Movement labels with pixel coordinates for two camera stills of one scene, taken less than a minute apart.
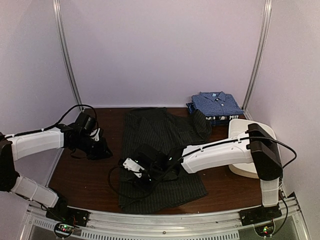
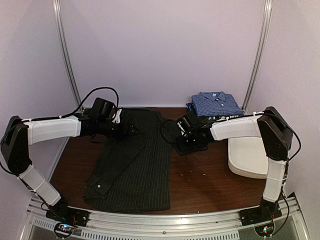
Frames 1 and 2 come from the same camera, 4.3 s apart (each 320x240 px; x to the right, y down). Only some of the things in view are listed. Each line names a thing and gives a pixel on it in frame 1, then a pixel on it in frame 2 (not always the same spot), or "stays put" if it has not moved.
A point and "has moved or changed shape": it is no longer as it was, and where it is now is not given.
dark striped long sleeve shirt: x=157 y=126 has moved or changed shape
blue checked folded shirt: x=211 y=103 stays put
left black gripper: x=102 y=153 to x=128 y=132
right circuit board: x=265 y=230 stays put
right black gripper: x=136 y=184 to x=182 y=146
